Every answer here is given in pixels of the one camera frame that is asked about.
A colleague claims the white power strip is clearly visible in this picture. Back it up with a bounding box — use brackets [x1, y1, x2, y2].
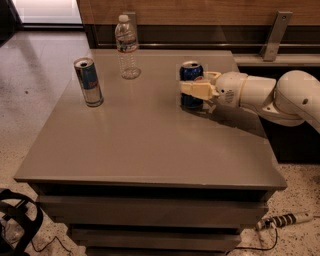
[255, 212, 313, 231]

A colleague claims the wooden wall counter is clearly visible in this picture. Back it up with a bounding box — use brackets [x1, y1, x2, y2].
[76, 0, 320, 67]

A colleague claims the silver blue energy drink can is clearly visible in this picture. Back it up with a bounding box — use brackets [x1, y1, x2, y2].
[74, 57, 104, 107]

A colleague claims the clear plastic water bottle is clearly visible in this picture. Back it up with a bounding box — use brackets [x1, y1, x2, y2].
[115, 14, 141, 80]

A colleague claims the blue pepsi can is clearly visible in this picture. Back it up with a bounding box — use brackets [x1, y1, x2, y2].
[179, 61, 203, 109]

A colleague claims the metal wall bracket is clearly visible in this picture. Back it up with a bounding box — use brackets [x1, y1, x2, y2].
[260, 11, 293, 62]

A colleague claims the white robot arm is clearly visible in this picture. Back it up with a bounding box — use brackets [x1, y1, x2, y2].
[180, 70, 320, 133]

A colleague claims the thin black cable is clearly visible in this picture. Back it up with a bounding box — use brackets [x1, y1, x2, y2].
[30, 235, 73, 254]

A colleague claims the black power cable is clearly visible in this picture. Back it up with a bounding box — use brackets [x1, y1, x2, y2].
[229, 227, 279, 253]

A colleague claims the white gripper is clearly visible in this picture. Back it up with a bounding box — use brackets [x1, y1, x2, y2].
[180, 71, 248, 108]

